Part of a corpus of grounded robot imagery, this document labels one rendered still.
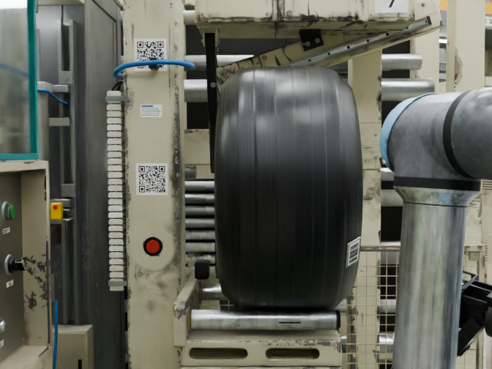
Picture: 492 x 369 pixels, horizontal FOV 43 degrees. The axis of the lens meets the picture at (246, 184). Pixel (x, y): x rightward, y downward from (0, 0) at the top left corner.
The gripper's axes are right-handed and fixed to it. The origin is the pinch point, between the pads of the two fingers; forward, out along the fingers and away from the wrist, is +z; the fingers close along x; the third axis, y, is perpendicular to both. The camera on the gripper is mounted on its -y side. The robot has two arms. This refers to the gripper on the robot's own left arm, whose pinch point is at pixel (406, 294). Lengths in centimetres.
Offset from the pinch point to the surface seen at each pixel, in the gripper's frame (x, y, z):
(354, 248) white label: 0.2, 7.0, 12.2
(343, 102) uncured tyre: -11.4, 34.6, 20.7
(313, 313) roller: 5.5, -10.0, 22.3
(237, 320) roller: 19.1, -8.0, 32.8
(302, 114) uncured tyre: -1.6, 34.7, 23.3
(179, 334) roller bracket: 31.4, -6.5, 38.0
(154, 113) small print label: 13, 37, 57
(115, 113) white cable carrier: 20, 38, 64
